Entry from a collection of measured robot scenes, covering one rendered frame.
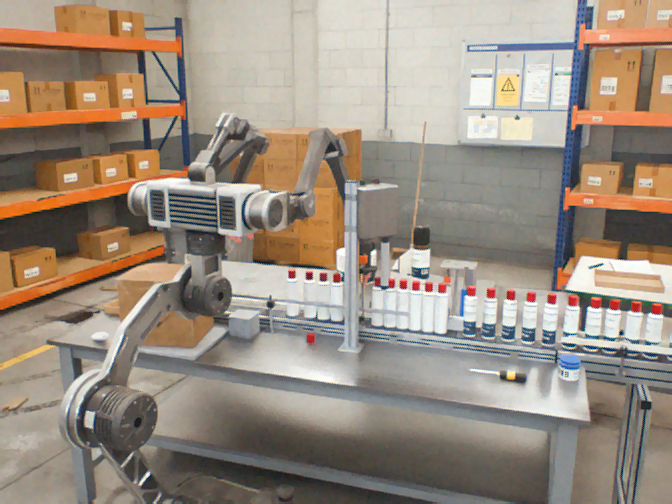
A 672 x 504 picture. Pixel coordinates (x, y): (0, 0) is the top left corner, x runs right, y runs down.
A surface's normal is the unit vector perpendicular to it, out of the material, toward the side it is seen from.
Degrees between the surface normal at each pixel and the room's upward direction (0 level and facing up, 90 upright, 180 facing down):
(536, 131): 90
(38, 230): 90
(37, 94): 90
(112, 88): 90
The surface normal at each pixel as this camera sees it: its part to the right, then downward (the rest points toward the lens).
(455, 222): -0.45, 0.23
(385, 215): 0.60, 0.21
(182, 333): -0.15, 0.26
